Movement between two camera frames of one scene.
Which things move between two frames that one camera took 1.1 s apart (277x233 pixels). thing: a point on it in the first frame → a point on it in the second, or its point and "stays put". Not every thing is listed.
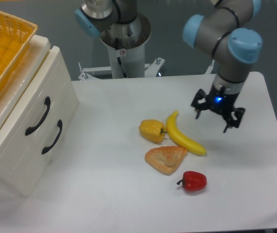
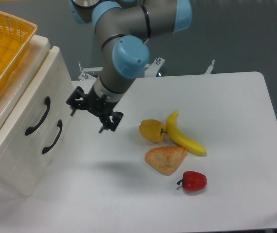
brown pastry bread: x=166 y=159 stays put
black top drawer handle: x=47 y=101 stays put
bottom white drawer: x=29 y=173 stays put
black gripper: x=221 y=101 → x=99 y=106
